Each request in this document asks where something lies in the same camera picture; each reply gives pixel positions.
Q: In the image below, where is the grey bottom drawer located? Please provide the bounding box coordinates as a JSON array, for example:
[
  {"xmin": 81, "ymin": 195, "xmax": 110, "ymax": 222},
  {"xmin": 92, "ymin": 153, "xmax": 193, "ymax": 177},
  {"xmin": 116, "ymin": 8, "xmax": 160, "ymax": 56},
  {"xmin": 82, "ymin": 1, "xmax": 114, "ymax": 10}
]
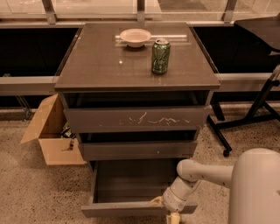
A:
[{"xmin": 80, "ymin": 158, "xmax": 199, "ymax": 219}]

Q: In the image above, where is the white ceramic bowl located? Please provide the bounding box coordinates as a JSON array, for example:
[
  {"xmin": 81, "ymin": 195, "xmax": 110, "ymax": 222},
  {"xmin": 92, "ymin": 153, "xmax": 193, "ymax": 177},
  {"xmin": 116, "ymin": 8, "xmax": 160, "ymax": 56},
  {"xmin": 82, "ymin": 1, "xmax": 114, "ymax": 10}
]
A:
[{"xmin": 120, "ymin": 29, "xmax": 151, "ymax": 48}]

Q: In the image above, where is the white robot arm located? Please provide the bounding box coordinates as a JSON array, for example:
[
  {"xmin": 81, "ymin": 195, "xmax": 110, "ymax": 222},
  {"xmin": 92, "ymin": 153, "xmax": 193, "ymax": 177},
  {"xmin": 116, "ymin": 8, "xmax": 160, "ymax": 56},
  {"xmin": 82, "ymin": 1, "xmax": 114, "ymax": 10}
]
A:
[{"xmin": 152, "ymin": 148, "xmax": 280, "ymax": 224}]

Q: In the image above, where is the scratched grey top drawer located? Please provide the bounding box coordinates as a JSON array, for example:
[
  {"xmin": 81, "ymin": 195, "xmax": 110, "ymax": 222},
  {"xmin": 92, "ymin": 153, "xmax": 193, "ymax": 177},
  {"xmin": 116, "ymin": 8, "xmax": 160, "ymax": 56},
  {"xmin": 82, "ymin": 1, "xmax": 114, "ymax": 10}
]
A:
[{"xmin": 61, "ymin": 91, "xmax": 210, "ymax": 133}]

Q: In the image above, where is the black rolling stand table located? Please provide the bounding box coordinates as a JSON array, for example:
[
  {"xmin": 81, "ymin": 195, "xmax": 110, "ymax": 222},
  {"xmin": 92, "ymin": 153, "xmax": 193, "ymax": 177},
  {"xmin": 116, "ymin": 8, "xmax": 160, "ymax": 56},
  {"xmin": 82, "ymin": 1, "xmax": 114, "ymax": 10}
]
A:
[{"xmin": 207, "ymin": 16, "xmax": 280, "ymax": 157}]

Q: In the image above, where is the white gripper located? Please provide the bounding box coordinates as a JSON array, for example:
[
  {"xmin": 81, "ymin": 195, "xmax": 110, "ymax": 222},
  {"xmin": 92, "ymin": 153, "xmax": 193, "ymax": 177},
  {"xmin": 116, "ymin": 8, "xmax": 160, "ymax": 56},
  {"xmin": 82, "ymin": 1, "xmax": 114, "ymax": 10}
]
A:
[{"xmin": 150, "ymin": 177, "xmax": 200, "ymax": 224}]

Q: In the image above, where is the dark grey drawer cabinet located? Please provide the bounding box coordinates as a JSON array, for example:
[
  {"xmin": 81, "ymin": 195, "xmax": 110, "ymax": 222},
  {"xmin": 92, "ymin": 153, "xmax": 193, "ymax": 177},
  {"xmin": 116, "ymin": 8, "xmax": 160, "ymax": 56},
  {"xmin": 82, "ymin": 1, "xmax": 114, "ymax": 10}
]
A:
[{"xmin": 53, "ymin": 22, "xmax": 221, "ymax": 173}]

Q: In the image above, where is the open cardboard box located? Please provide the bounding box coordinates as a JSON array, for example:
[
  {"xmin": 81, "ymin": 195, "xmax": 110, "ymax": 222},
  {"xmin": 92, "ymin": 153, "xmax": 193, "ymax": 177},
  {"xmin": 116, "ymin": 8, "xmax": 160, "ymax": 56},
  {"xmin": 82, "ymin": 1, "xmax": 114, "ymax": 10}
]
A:
[{"xmin": 21, "ymin": 94, "xmax": 86, "ymax": 165}]

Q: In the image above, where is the green soda can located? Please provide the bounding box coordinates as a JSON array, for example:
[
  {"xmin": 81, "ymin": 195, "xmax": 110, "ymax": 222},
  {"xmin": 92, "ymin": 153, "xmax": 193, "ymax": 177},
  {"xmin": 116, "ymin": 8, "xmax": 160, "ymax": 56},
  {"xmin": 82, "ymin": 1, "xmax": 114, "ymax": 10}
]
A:
[{"xmin": 151, "ymin": 38, "xmax": 171, "ymax": 74}]

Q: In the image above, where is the grey middle drawer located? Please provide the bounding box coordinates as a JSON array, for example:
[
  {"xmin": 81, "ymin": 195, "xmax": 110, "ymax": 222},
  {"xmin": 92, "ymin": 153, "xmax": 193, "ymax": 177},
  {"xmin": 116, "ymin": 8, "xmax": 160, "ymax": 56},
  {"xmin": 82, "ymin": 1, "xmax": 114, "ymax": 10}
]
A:
[{"xmin": 79, "ymin": 130, "xmax": 197, "ymax": 161}]

